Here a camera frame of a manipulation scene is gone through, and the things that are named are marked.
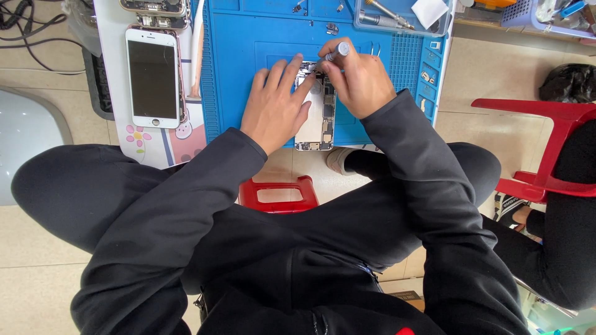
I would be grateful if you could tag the silver phone body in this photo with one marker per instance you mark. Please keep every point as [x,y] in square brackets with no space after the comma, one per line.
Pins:
[321,125]

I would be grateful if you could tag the white cartoon desk pad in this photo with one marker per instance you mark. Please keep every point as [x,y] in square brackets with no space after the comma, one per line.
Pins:
[111,28]

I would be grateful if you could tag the person's beige shoe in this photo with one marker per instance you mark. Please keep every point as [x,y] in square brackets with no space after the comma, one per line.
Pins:
[336,160]

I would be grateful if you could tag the brown cardboard box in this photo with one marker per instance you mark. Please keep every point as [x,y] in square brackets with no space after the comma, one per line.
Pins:
[409,297]

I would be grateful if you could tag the red plastic chair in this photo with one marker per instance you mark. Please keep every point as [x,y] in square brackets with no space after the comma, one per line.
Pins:
[554,149]

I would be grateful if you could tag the grey precision screwdriver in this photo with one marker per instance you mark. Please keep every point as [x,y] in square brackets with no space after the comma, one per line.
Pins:
[339,52]

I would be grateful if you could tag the blue silicone repair mat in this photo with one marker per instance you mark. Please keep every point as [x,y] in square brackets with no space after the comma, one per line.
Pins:
[242,70]

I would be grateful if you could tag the silver screwdriver with gold tip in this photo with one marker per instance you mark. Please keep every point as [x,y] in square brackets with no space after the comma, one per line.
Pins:
[389,13]

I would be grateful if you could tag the rose gold phone housing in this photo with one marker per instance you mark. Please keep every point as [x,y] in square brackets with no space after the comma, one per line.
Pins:
[153,5]

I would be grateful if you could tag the orange plastic box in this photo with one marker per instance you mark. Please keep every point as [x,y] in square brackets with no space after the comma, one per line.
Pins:
[496,3]

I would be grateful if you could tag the phone housing with exposed parts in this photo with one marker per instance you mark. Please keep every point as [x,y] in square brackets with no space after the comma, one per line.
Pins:
[163,22]

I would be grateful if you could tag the red plastic stool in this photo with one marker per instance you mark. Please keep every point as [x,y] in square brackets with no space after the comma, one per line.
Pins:
[278,207]

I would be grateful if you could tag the white phone screen assembly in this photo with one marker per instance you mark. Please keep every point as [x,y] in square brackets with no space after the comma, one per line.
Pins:
[152,77]

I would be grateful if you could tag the small white phone part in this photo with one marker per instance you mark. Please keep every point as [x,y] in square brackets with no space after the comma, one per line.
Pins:
[423,105]

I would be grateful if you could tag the person's right hand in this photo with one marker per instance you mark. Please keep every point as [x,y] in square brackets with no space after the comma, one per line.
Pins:
[368,86]

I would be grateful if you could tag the clear plastic tray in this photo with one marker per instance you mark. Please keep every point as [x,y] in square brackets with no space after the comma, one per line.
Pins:
[372,29]

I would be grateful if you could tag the pale blue plastic stool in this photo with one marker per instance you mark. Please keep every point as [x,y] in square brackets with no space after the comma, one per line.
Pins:
[28,144]

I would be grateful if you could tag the metal tweezers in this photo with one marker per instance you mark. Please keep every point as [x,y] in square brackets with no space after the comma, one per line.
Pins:
[375,49]

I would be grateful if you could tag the person's left hand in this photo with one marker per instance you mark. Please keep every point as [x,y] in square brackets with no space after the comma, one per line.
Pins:
[272,116]

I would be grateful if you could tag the purple plastic basket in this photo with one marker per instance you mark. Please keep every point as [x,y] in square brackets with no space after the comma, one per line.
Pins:
[521,14]

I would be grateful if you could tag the black rubber tray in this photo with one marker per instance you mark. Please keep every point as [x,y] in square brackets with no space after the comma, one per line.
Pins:
[97,88]

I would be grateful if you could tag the glass cabinet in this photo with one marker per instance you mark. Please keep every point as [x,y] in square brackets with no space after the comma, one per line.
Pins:
[554,316]

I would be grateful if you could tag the white paper piece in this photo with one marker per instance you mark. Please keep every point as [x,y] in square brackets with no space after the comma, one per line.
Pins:
[429,11]

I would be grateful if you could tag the small gold connector part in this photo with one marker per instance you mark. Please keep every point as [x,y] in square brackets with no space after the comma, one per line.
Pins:
[428,77]

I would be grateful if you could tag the white plastic pry tool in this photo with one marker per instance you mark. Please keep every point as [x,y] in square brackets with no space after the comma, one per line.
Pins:
[197,51]

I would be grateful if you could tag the clear plastic bag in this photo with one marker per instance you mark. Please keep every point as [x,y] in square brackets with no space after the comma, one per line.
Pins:
[81,25]

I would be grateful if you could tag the silver card tray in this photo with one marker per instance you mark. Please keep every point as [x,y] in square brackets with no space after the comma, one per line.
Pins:
[435,45]

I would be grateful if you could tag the black plastic bag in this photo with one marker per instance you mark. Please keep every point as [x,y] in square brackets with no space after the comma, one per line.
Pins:
[570,83]

